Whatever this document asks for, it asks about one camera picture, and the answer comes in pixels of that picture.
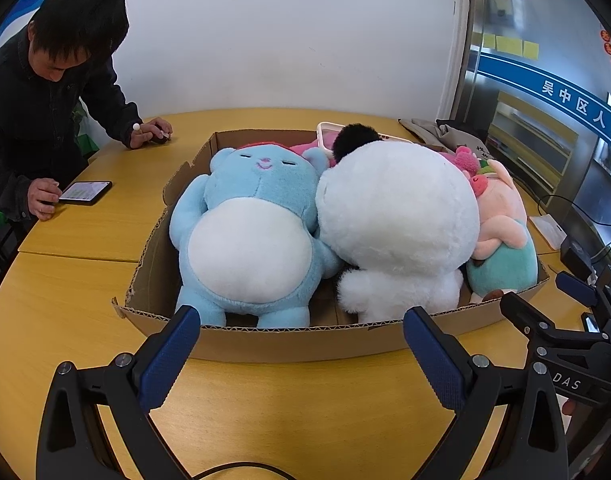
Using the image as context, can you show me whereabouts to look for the black cable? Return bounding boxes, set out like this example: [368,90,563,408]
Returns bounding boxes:
[537,194,611,261]

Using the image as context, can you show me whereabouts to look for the black smartphone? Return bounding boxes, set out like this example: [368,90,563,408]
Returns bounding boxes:
[58,180,114,206]

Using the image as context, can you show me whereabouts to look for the pink and teal plush pig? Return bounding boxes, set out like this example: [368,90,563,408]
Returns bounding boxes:
[455,157,539,304]

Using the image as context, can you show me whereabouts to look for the white round plush toy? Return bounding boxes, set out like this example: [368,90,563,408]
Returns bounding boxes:
[315,123,481,325]

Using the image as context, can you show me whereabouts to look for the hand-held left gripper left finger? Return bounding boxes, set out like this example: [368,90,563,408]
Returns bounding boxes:
[35,304,202,480]

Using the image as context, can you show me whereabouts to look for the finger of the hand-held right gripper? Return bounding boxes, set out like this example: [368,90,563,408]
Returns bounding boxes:
[555,265,611,312]
[499,291,552,347]

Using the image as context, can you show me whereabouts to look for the white rimmed pink tray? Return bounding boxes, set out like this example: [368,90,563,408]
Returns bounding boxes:
[316,121,402,155]

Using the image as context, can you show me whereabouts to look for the blue banner strip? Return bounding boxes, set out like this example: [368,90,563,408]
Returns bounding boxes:
[477,52,611,144]

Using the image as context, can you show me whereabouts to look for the cardboard box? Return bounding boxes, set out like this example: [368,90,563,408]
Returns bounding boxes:
[110,130,551,364]

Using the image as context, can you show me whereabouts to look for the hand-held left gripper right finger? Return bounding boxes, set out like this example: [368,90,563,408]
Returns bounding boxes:
[403,305,569,480]

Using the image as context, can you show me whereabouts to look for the metal door frame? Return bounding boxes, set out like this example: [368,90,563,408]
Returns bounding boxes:
[438,0,487,126]

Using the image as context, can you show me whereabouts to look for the grey cloth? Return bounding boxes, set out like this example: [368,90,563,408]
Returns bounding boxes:
[399,117,492,155]

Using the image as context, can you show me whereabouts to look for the pink plush bear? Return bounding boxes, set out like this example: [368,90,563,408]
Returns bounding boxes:
[288,141,492,183]

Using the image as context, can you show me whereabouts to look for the black power adapter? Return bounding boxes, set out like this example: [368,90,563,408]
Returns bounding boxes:
[559,239,595,282]

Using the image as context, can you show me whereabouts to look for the blue wave wall decal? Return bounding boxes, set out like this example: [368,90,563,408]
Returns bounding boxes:
[0,0,94,57]

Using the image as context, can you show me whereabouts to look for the blue plush bear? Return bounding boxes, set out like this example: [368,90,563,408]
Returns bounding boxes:
[168,142,344,330]

